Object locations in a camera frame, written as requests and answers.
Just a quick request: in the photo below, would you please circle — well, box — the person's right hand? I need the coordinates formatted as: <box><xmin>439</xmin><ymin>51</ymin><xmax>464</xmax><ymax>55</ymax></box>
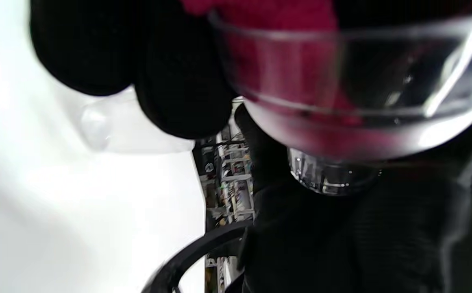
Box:
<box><xmin>30</xmin><ymin>0</ymin><xmax>236</xmax><ymax>139</ymax></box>

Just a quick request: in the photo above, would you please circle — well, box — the person's left hand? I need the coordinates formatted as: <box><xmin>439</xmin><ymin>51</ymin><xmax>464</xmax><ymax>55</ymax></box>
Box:
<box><xmin>236</xmin><ymin>104</ymin><xmax>472</xmax><ymax>293</ymax></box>

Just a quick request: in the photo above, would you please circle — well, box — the clear shaker cup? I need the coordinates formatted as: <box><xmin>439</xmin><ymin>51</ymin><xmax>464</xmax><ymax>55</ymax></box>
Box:
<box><xmin>79</xmin><ymin>87</ymin><xmax>196</xmax><ymax>154</ymax></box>

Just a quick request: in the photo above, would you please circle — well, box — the clear domed cup lid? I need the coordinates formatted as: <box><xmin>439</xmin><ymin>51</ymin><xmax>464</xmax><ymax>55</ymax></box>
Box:
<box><xmin>209</xmin><ymin>10</ymin><xmax>472</xmax><ymax>196</ymax></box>

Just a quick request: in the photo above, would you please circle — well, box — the pink microfibre cloth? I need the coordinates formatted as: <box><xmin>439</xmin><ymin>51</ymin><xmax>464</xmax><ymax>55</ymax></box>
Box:
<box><xmin>181</xmin><ymin>0</ymin><xmax>366</xmax><ymax>151</ymax></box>

